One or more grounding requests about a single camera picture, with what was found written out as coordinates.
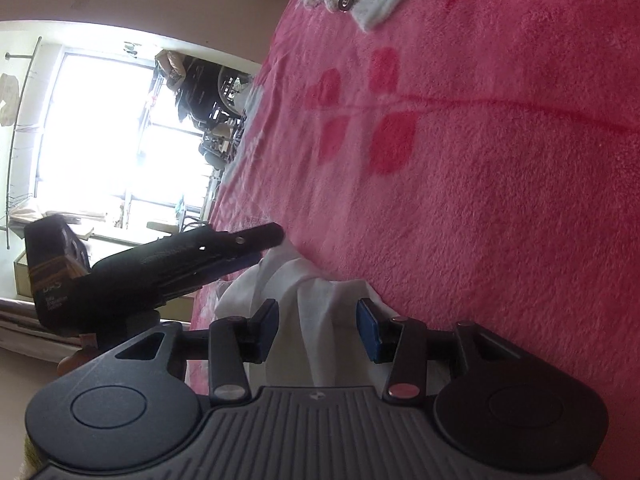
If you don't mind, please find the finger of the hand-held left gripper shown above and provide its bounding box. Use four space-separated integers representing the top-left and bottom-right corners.
212 222 286 256
200 252 263 286

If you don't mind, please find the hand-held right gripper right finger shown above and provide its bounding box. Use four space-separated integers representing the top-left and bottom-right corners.
355 298 525 404

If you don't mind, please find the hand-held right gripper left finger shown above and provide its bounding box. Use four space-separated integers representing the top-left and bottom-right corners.
115 298 280 407

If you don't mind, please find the white shirt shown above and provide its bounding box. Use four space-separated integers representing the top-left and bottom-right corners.
212 240 451 391

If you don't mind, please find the person's left hand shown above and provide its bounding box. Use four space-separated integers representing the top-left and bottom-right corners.
56 332 101 378

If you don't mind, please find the wheelchair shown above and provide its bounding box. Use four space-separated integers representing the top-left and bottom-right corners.
172 55 253 128

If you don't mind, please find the pink flower print blanket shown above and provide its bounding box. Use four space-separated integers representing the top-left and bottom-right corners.
182 0 640 480

